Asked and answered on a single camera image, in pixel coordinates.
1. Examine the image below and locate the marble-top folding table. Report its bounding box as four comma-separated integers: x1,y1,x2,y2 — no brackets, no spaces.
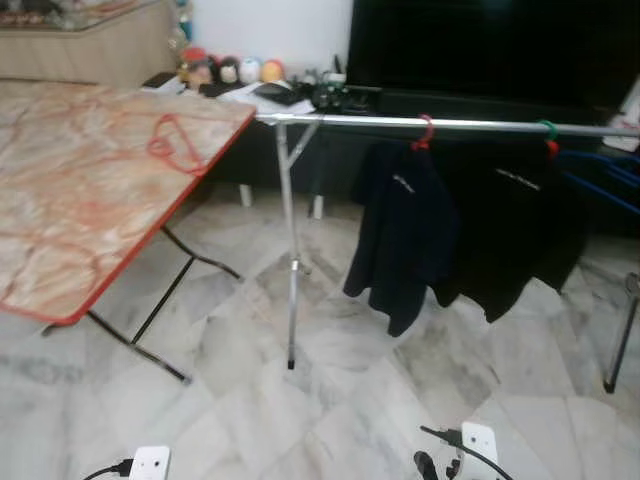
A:
0,78,259,386

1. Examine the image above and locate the blue plastic hanger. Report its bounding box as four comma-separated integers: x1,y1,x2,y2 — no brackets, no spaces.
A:
556,148,640,216

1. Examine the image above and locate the black television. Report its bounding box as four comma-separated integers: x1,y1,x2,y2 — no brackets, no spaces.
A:
345,0,640,119

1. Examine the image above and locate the black shirt with white print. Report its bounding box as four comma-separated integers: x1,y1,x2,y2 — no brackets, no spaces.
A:
432,140,593,324

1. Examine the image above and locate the black TV console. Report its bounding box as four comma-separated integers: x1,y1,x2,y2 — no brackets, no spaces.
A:
205,85,640,213

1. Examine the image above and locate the light wooden cabinet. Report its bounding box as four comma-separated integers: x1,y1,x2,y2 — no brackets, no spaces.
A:
0,0,179,89

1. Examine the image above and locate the red-lidded jar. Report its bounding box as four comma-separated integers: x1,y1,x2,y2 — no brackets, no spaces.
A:
180,46,211,87

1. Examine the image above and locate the black wallet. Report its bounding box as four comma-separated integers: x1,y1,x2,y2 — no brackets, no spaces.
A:
255,84,306,107

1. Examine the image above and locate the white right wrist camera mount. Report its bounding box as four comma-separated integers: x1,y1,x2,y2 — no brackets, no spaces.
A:
460,422,500,480

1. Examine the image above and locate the navy shirt with white print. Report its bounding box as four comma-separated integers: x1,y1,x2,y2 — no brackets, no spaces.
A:
343,140,463,338

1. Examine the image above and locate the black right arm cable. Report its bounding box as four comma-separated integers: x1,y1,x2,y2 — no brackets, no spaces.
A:
419,425,517,480

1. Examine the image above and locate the white round plush toy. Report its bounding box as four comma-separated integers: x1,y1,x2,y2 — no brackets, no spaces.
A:
240,58,264,85

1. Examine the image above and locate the white paper stack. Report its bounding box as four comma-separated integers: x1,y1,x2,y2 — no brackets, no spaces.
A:
215,82,316,116

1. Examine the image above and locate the white box with black top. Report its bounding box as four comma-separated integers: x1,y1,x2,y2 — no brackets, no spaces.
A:
140,72,183,96

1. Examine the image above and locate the silver metal clothes rack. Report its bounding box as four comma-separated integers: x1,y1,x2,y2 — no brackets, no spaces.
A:
255,112,640,393

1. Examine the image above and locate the red hanger with green hook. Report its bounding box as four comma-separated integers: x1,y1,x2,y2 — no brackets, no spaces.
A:
536,120,561,159

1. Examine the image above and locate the orange round plush toy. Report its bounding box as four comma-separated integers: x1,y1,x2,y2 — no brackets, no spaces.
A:
261,59,287,84

